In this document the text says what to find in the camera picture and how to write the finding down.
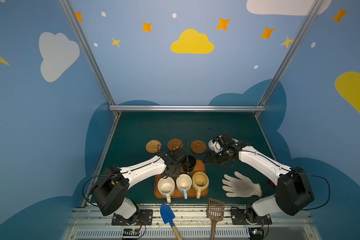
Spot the grey white woven coaster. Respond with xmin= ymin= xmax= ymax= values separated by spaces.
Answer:
xmin=208 ymin=140 xmax=221 ymax=153

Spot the black mug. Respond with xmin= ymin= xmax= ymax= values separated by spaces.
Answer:
xmin=182 ymin=155 xmax=197 ymax=175

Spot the brown wooden round coaster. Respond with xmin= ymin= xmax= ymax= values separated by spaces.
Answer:
xmin=167 ymin=139 xmax=184 ymax=151

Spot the woven rattan round coaster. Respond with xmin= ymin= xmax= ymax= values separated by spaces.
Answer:
xmin=146 ymin=140 xmax=162 ymax=154

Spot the white cream mug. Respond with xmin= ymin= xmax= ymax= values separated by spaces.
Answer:
xmin=157 ymin=177 xmax=176 ymax=204

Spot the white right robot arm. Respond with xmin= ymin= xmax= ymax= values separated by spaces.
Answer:
xmin=204 ymin=143 xmax=315 ymax=220

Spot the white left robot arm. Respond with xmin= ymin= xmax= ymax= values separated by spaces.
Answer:
xmin=90 ymin=148 xmax=188 ymax=219

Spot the white light-blue mug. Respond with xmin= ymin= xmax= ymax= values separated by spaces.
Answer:
xmin=176 ymin=174 xmax=192 ymax=200

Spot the orange rectangular serving tray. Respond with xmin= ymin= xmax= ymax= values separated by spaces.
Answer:
xmin=154 ymin=160 xmax=209 ymax=199

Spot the white knitted work glove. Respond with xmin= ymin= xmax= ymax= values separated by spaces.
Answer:
xmin=222 ymin=172 xmax=263 ymax=198

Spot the beige yellow mug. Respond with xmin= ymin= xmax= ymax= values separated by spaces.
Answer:
xmin=192 ymin=172 xmax=209 ymax=199

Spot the brown slotted spatula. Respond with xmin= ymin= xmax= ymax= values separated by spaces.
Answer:
xmin=207 ymin=198 xmax=225 ymax=240

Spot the blue toy shovel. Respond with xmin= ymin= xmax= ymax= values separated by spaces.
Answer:
xmin=160 ymin=204 xmax=183 ymax=240

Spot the right green circuit board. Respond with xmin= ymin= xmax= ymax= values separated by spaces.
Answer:
xmin=249 ymin=228 xmax=265 ymax=240

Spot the green circuit board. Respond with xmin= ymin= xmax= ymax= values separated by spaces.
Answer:
xmin=121 ymin=229 xmax=141 ymax=240
xmin=249 ymin=228 xmax=265 ymax=240

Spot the left green circuit board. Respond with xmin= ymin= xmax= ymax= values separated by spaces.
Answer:
xmin=121 ymin=229 xmax=141 ymax=240

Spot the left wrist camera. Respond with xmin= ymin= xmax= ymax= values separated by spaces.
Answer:
xmin=170 ymin=148 xmax=187 ymax=164

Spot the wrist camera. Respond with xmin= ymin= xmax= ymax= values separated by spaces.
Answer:
xmin=170 ymin=148 xmax=187 ymax=164
xmin=217 ymin=132 xmax=235 ymax=150

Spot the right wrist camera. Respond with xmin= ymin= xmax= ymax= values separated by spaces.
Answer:
xmin=217 ymin=132 xmax=235 ymax=150

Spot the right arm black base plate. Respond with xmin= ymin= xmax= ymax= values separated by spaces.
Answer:
xmin=230 ymin=207 xmax=272 ymax=225

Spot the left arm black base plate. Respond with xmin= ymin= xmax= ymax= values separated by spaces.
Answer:
xmin=111 ymin=210 xmax=153 ymax=226

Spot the front aluminium rail bed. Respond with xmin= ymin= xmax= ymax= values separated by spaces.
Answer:
xmin=62 ymin=204 xmax=321 ymax=240

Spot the horizontal aluminium frame rail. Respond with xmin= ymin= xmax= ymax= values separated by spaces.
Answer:
xmin=109 ymin=105 xmax=266 ymax=112

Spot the right aluminium frame post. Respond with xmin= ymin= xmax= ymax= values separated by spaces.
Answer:
xmin=254 ymin=0 xmax=325 ymax=119

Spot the aluminium frame post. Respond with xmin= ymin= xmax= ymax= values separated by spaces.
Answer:
xmin=59 ymin=0 xmax=115 ymax=107
xmin=254 ymin=0 xmax=325 ymax=119

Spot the left aluminium frame post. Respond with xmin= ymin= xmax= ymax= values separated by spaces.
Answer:
xmin=59 ymin=0 xmax=115 ymax=107

